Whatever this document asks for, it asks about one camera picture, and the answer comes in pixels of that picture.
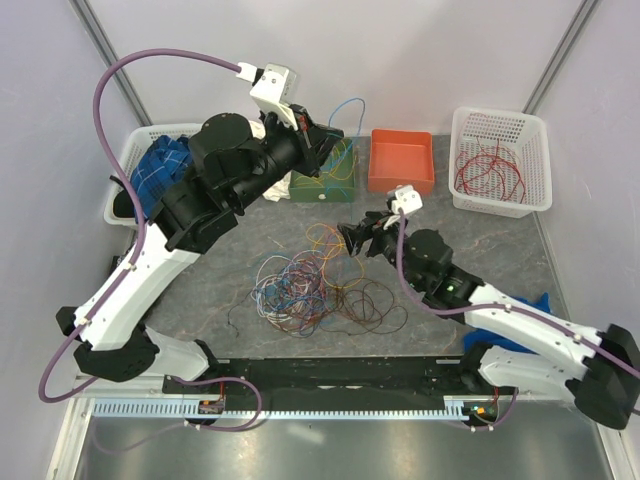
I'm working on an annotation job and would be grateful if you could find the multicolour wire pile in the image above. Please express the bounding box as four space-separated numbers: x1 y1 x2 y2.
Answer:
227 222 409 341

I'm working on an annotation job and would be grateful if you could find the orange drawer box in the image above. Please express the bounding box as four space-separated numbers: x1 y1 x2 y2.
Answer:
367 128 435 196

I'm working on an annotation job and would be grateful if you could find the light blue cable duct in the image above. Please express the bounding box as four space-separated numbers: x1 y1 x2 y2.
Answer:
91 398 471 421

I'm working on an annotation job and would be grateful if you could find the right white plastic basket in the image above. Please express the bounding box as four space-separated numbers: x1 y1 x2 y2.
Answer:
448 107 553 219

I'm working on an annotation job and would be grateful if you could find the black printed t-shirt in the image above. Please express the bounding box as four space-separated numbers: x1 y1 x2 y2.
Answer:
110 255 125 272

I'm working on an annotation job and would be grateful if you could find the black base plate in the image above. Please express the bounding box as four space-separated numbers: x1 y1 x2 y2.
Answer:
162 355 516 401

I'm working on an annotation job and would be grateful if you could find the cream white cloth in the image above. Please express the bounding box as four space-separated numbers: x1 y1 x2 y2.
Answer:
249 120 291 202

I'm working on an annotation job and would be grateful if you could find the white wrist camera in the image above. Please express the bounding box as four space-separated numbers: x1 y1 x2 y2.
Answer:
236 62 298 130
387 185 423 216

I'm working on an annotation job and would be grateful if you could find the yellow wire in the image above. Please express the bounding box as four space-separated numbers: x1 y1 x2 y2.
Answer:
291 139 359 189

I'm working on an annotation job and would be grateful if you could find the green drawer box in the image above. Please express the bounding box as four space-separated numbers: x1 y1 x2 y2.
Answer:
289 139 357 203

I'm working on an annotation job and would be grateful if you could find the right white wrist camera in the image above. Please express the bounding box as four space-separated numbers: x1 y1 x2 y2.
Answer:
387 185 423 216

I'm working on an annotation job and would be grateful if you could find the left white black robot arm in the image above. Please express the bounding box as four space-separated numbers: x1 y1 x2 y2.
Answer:
56 105 344 393

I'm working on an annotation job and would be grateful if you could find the black cloth in basket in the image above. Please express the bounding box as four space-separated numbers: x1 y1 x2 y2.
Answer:
109 175 135 220

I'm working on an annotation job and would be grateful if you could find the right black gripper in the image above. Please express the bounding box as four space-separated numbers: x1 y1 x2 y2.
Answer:
337 210 424 290

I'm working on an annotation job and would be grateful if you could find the blue wire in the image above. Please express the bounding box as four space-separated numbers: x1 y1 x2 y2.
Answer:
319 97 367 201

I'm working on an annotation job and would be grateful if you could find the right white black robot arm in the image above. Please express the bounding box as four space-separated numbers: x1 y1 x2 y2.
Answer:
337 211 639 430

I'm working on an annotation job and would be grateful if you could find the left white plastic basket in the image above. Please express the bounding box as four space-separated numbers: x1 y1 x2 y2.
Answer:
103 123 201 229

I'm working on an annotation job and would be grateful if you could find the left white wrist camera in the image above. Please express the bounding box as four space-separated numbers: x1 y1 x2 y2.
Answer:
236 62 298 130

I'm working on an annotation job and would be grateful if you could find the white plastic basket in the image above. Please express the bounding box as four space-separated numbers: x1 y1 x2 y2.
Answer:
448 107 553 219
103 123 201 229

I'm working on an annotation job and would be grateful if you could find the red wire in basket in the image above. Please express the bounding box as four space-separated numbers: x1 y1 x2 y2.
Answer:
453 113 528 205

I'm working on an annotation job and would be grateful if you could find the blue plaid cloth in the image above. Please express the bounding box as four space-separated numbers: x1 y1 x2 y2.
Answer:
130 135 192 219

